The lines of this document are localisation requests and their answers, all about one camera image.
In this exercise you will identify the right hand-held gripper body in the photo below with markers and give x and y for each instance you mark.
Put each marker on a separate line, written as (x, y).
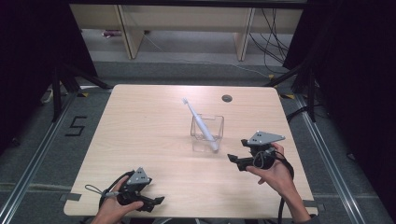
(263, 149)

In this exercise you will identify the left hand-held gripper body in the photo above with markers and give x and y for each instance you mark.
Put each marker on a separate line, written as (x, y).
(135, 184)

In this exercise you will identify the clear plastic holder box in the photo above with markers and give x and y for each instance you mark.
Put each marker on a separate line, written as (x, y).
(214, 127)

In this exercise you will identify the white electric toothbrush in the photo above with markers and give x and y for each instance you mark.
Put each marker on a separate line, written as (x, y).
(200, 124)

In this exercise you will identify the person's right hand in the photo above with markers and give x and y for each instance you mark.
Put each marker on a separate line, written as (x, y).
(275, 175)

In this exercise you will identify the person's left hand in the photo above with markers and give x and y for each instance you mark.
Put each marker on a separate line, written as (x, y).
(111, 211)

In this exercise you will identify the black metal stand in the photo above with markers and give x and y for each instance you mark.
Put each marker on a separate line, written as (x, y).
(311, 93)
(56, 93)

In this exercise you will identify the light wooden shelf unit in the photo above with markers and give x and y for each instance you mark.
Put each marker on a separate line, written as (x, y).
(186, 18)

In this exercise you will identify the small purple object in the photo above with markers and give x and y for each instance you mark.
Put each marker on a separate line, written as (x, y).
(111, 33)

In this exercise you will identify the metal floor rail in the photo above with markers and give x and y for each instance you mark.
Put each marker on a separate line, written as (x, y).
(327, 155)
(34, 155)

